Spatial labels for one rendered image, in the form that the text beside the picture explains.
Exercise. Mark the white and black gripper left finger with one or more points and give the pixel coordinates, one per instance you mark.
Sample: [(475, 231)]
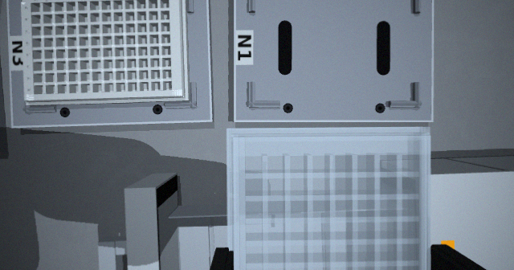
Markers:
[(223, 259)]

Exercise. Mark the white multi-well plate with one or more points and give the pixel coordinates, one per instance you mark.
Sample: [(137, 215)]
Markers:
[(129, 64)]

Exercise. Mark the clear multiwell plate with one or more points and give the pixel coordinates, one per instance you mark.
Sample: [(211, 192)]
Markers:
[(364, 163)]

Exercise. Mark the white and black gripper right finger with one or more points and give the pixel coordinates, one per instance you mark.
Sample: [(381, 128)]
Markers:
[(444, 257)]

